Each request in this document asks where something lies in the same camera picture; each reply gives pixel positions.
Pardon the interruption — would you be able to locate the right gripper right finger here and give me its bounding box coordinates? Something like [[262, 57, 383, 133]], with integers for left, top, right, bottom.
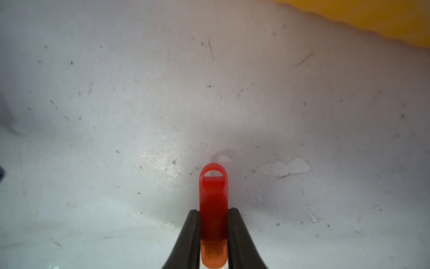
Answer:
[[227, 208, 267, 269]]

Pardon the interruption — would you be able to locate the yellow plastic storage box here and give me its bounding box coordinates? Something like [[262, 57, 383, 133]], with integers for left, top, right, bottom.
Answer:
[[282, 0, 430, 48]]

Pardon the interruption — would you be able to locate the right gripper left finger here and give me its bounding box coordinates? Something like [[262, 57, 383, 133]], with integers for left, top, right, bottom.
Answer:
[[162, 210, 201, 269]]

